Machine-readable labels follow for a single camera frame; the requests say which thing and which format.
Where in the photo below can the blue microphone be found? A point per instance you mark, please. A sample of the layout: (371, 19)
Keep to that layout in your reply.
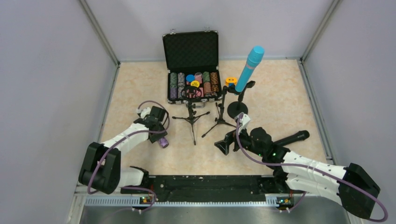
(254, 58)

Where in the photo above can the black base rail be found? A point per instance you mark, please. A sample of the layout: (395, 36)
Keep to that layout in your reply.
(198, 191)

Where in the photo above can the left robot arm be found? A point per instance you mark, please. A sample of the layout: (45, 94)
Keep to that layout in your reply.
(101, 168)

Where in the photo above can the yellow and blue toy block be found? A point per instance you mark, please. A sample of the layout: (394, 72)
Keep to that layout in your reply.
(230, 81)

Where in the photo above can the black shock mount tripod stand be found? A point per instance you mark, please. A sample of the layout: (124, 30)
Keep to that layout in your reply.
(190, 93)

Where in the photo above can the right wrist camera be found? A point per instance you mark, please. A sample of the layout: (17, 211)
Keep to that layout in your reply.
(242, 121)

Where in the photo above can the black microphone orange tip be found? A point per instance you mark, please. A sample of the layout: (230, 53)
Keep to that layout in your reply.
(299, 136)

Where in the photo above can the black poker chip case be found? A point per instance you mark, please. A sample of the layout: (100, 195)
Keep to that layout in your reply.
(192, 56)

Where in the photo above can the purple glitter microphone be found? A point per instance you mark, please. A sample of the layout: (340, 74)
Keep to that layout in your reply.
(163, 142)

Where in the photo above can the black round base stand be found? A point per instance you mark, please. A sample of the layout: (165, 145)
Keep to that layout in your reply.
(236, 107)

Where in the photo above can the black tripod stand with clip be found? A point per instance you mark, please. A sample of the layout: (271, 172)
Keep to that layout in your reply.
(221, 109)

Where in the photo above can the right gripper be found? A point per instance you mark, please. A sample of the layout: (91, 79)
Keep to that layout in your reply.
(234, 141)

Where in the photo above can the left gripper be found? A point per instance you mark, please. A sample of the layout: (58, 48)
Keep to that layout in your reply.
(156, 129)

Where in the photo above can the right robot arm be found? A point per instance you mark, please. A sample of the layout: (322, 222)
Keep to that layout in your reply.
(351, 187)

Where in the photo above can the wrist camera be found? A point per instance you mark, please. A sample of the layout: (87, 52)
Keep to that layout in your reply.
(143, 113)
(242, 121)

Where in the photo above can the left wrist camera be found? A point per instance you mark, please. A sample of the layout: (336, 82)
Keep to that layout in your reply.
(143, 113)

